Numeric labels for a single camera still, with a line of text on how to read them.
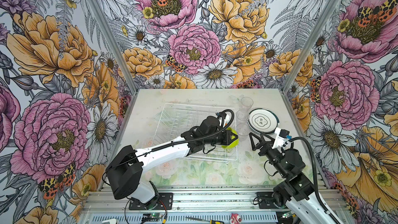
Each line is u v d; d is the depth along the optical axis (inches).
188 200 30.0
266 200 29.1
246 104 42.8
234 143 28.7
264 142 25.1
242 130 38.2
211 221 27.1
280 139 25.3
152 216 27.9
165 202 29.1
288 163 21.7
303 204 21.3
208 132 23.4
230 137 26.5
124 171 16.4
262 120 40.0
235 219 26.1
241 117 41.2
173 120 39.2
